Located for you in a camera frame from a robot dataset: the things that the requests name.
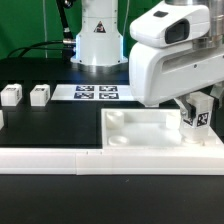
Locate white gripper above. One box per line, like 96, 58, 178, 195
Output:
129, 0, 224, 119

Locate white square tabletop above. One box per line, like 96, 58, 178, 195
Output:
101, 109, 216, 148

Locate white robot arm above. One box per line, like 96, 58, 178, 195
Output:
71, 0, 224, 117

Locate white sheet with fiducial tags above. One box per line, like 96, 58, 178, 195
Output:
52, 84, 134, 101

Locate white part at left edge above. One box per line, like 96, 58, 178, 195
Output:
0, 110, 4, 130

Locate white L-shaped fixture wall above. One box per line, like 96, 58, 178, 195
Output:
0, 112, 224, 176

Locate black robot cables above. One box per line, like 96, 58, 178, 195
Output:
7, 0, 77, 59

